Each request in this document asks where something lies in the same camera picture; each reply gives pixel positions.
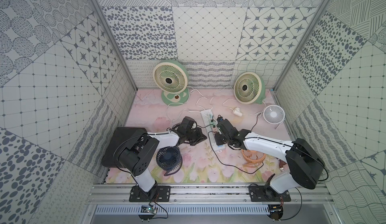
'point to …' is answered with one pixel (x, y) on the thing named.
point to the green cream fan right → (249, 88)
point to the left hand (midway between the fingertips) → (208, 134)
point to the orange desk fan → (254, 158)
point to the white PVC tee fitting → (236, 111)
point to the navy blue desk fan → (169, 158)
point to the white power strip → (208, 118)
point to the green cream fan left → (172, 78)
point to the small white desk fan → (274, 114)
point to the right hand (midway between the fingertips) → (218, 137)
